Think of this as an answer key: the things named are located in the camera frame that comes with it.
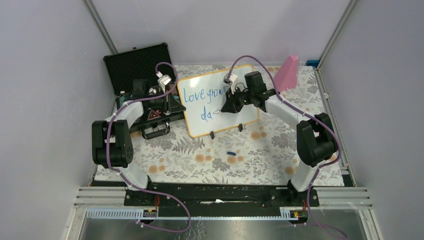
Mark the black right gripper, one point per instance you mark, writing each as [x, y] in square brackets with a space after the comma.
[231, 105]

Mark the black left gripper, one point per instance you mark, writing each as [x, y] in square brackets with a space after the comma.
[171, 105]

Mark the yellow framed whiteboard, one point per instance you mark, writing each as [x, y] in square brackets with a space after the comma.
[202, 96]

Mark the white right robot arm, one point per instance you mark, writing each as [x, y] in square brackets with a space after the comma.
[315, 137]

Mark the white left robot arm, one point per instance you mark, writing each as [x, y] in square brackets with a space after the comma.
[112, 145]

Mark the red black all-in triangle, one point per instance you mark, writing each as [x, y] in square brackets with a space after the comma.
[153, 115]

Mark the pink wedge eraser block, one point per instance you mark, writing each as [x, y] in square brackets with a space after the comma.
[287, 76]

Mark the black poker chip case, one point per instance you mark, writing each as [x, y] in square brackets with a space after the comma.
[133, 76]

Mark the floral patterned table mat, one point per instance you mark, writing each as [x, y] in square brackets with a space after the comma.
[266, 152]

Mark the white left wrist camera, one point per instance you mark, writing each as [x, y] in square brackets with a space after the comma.
[163, 80]

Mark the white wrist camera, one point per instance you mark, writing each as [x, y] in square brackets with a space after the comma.
[232, 81]
[163, 80]

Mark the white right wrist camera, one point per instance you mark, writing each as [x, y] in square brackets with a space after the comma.
[232, 81]

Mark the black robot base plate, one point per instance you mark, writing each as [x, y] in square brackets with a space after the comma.
[219, 200]

